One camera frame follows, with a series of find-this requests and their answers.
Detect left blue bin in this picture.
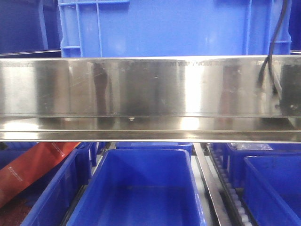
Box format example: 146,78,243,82
0,142,97,226

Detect stainless steel shelf beam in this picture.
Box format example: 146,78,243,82
0,55,301,143

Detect blue bin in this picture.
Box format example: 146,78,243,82
243,155,301,226
115,142,193,156
0,142,97,226
67,149,206,226
213,143,301,188

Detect rear right blue bin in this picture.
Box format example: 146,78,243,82
213,143,301,188

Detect white roller track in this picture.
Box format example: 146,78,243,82
206,143,257,226

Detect steel divider rail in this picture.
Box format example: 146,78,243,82
193,142,232,226

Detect black cable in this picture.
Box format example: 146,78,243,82
257,0,289,94

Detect clear plastic bags in bin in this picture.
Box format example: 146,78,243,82
230,143,273,150

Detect red foil pouch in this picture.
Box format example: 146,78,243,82
0,142,80,207

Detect rear centre blue bin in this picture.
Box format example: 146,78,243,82
115,142,193,156

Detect large blue crate upper shelf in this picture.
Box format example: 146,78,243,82
58,0,283,57

